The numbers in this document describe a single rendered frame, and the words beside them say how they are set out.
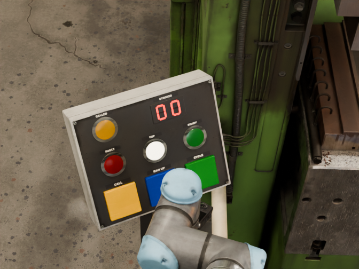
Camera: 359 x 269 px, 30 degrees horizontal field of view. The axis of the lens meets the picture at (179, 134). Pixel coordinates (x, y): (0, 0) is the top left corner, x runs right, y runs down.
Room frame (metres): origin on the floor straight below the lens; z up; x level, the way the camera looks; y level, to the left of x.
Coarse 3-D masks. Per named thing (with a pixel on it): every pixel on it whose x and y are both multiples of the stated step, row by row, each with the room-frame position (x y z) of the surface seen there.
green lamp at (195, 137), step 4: (192, 132) 0.98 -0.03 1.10; (196, 132) 0.99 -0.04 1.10; (200, 132) 0.99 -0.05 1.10; (188, 136) 0.98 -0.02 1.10; (192, 136) 0.98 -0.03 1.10; (196, 136) 0.98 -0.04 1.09; (200, 136) 0.98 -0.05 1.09; (188, 140) 0.97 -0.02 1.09; (192, 140) 0.97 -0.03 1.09; (196, 140) 0.98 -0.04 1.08; (200, 140) 0.98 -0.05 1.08; (192, 144) 0.97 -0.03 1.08; (196, 144) 0.97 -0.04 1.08
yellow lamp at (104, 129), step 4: (104, 120) 0.94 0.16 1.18; (100, 124) 0.93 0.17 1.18; (104, 124) 0.94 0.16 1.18; (108, 124) 0.94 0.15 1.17; (112, 124) 0.94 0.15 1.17; (96, 128) 0.93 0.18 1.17; (100, 128) 0.93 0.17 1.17; (104, 128) 0.93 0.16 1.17; (108, 128) 0.93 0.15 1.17; (112, 128) 0.94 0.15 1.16; (96, 132) 0.92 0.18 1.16; (100, 132) 0.92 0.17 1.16; (104, 132) 0.93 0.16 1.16; (108, 132) 0.93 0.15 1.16; (112, 132) 0.93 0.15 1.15; (100, 136) 0.92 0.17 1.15; (104, 136) 0.92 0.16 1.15; (108, 136) 0.92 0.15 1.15
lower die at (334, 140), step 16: (320, 32) 1.49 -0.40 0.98; (336, 32) 1.48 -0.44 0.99; (336, 48) 1.41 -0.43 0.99; (320, 64) 1.35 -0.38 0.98; (336, 64) 1.34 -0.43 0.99; (352, 64) 1.34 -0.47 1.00; (320, 80) 1.29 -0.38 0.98; (336, 80) 1.28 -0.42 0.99; (352, 80) 1.28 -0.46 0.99; (320, 96) 1.23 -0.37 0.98; (336, 96) 1.23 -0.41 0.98; (352, 96) 1.22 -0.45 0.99; (320, 112) 1.18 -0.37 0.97; (336, 112) 1.17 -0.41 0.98; (352, 112) 1.17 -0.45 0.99; (320, 128) 1.15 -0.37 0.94; (336, 128) 1.12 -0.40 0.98; (352, 128) 1.11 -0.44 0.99; (336, 144) 1.10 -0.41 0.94; (352, 144) 1.10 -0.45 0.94
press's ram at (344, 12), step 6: (336, 0) 1.13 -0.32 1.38; (342, 0) 1.10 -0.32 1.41; (348, 0) 1.10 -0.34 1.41; (354, 0) 1.10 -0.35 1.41; (336, 6) 1.12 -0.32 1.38; (342, 6) 1.10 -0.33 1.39; (348, 6) 1.10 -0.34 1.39; (354, 6) 1.10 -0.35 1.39; (336, 12) 1.11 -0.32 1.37; (342, 12) 1.10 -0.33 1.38; (348, 12) 1.10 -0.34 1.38; (354, 12) 1.10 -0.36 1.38
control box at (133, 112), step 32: (128, 96) 1.02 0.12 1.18; (160, 96) 1.01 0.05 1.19; (192, 96) 1.03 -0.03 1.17; (128, 128) 0.95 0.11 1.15; (160, 128) 0.97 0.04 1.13; (192, 128) 0.99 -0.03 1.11; (96, 160) 0.89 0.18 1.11; (128, 160) 0.91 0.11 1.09; (160, 160) 0.93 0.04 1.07; (192, 160) 0.95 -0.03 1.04; (224, 160) 0.97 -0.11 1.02; (96, 192) 0.85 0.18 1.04; (96, 224) 0.81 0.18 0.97
